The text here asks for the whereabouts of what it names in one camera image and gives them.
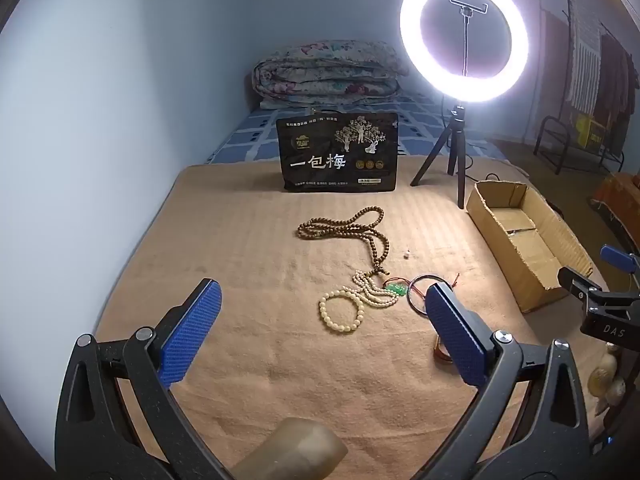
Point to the yellow box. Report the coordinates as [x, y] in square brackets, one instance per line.
[590, 130]

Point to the black tripod stand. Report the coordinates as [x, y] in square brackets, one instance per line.
[456, 130]

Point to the translucent beige object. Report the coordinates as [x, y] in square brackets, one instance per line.
[290, 450]

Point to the cardboard box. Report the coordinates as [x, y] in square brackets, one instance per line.
[530, 255]

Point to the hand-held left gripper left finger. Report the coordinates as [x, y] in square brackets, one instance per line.
[192, 332]

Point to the black clothes rack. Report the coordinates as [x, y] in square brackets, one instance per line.
[570, 20]

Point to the dark hanging clothes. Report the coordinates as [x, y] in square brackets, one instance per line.
[617, 85]

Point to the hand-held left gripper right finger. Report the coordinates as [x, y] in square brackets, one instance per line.
[455, 332]

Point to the pale shell ornament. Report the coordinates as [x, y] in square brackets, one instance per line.
[605, 380]

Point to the metal phone holder clamp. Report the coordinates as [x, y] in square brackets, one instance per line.
[467, 10]

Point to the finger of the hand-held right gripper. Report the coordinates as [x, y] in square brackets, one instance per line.
[577, 282]
[620, 257]

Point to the tan blanket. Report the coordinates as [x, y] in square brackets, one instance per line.
[225, 240]

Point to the brown wooden door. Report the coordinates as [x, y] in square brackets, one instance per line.
[552, 60]

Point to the folded floral quilt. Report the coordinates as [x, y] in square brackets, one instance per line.
[325, 75]

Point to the striped hanging towel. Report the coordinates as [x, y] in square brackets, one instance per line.
[585, 60]

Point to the black printed bag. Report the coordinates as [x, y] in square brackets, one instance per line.
[335, 160]

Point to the orange cloth covered stool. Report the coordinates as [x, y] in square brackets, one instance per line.
[617, 195]

